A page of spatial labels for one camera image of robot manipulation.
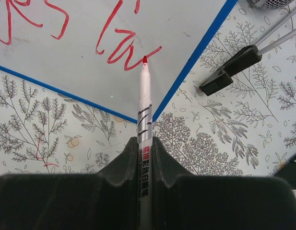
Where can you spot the black glitter microphone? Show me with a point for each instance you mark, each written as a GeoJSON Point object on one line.
{"type": "Point", "coordinates": [269, 4]}

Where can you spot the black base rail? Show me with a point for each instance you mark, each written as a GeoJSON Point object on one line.
{"type": "Point", "coordinates": [288, 172]}

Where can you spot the black whiteboard stand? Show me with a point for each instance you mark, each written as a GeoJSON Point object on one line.
{"type": "Point", "coordinates": [244, 58]}

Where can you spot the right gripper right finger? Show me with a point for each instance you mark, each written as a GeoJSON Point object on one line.
{"type": "Point", "coordinates": [183, 201]}

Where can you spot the blue framed whiteboard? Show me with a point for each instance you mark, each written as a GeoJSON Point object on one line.
{"type": "Point", "coordinates": [92, 50]}

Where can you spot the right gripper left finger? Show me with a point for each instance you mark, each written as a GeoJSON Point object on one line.
{"type": "Point", "coordinates": [105, 200]}

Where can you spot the floral table mat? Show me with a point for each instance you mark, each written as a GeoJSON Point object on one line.
{"type": "Point", "coordinates": [247, 128]}

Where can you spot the red whiteboard marker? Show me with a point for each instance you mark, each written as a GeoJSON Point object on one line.
{"type": "Point", "coordinates": [144, 140]}

